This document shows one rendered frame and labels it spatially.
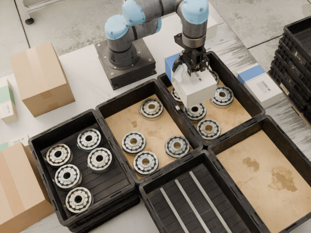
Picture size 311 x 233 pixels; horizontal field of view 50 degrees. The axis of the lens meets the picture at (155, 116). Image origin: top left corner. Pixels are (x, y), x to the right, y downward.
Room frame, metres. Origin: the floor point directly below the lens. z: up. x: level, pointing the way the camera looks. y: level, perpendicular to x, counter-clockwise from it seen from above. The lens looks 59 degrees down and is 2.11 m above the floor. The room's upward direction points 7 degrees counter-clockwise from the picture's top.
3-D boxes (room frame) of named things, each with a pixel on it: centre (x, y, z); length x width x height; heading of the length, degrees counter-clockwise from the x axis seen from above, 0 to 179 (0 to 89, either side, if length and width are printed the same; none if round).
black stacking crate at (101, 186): (0.54, 0.32, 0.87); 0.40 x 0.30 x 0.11; 23
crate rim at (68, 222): (0.54, 0.32, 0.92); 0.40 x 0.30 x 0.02; 23
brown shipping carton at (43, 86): (1.09, 0.55, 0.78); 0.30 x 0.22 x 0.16; 18
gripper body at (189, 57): (0.73, -0.15, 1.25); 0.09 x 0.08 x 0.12; 18
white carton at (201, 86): (0.76, -0.15, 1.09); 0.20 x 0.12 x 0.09; 18
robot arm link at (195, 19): (0.74, -0.15, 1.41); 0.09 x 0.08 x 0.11; 17
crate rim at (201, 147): (0.66, 0.04, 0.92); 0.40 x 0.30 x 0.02; 23
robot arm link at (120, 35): (1.16, 0.12, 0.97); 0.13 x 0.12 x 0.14; 107
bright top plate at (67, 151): (0.62, 0.42, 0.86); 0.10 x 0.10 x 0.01
